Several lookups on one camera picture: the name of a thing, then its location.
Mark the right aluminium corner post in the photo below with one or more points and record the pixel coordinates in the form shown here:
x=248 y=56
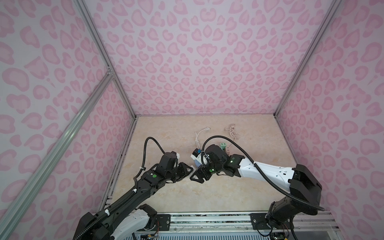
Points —
x=329 y=17

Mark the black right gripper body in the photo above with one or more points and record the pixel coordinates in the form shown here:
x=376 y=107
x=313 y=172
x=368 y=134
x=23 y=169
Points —
x=205 y=171

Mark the left aluminium frame beam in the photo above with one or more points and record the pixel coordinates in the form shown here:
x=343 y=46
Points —
x=21 y=204

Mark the blue square power strip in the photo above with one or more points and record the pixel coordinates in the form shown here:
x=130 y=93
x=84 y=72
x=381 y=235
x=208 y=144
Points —
x=197 y=163

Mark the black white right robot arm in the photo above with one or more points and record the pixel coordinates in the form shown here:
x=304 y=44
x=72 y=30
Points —
x=301 y=190

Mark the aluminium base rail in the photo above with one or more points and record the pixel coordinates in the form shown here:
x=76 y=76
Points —
x=235 y=226

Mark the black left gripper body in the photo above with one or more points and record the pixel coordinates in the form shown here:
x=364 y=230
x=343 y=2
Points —
x=171 y=176

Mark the aluminium corner post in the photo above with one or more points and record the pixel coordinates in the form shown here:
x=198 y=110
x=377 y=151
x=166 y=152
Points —
x=92 y=29
x=329 y=17

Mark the green plug adapter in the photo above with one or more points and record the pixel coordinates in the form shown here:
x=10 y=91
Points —
x=223 y=146

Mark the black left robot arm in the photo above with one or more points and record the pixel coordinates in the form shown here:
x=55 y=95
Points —
x=129 y=213

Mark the left aluminium corner post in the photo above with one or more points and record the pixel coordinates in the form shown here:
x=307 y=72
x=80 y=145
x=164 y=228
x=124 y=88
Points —
x=92 y=29

